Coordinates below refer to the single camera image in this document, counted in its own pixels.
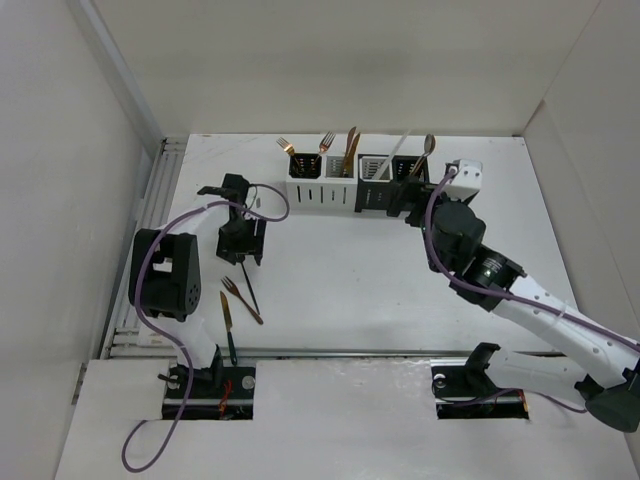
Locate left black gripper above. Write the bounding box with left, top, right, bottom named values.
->
left=219, top=215, right=264, bottom=265

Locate copper fork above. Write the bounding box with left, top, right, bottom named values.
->
left=221, top=276, right=264, bottom=325

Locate bronze knife green handle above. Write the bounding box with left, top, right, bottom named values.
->
left=219, top=291, right=238, bottom=367

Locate silver spoon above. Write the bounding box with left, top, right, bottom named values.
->
left=409, top=133, right=436, bottom=178

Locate gold fork green handle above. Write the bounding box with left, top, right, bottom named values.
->
left=276, top=137, right=295, bottom=157

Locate white chopstick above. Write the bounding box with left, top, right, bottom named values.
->
left=372, top=130, right=411, bottom=181

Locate rose gold fork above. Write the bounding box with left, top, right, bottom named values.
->
left=312, top=131, right=336, bottom=166

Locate copper knife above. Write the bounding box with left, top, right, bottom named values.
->
left=341, top=126, right=357, bottom=177

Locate gold knife green handle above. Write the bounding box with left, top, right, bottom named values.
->
left=347, top=133, right=361, bottom=178

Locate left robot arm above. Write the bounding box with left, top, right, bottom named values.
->
left=128, top=173, right=269, bottom=397

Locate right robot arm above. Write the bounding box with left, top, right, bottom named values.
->
left=387, top=172, right=639, bottom=433

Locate white utensil container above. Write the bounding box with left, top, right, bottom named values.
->
left=285, top=153, right=358, bottom=214

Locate black utensil container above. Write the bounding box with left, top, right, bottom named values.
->
left=355, top=154, right=430, bottom=213

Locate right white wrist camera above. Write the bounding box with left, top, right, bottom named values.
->
left=444, top=159, right=483, bottom=202

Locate aluminium rail front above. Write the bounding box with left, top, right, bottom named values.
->
left=236, top=347, right=470, bottom=359

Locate aluminium rail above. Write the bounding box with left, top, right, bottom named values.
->
left=236, top=347, right=470, bottom=359
left=96, top=137, right=188, bottom=360

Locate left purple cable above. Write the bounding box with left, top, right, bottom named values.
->
left=122, top=183, right=290, bottom=474

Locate purple cable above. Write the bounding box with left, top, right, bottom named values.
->
left=122, top=183, right=290, bottom=474
left=423, top=167, right=640, bottom=414

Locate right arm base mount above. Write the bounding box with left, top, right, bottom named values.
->
left=431, top=363, right=529, bottom=420

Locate aluminium rail left side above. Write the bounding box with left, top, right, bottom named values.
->
left=96, top=137, right=188, bottom=360

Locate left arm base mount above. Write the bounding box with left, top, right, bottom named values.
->
left=158, top=365, right=257, bottom=421

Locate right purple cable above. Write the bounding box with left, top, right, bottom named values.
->
left=423, top=167, right=640, bottom=414

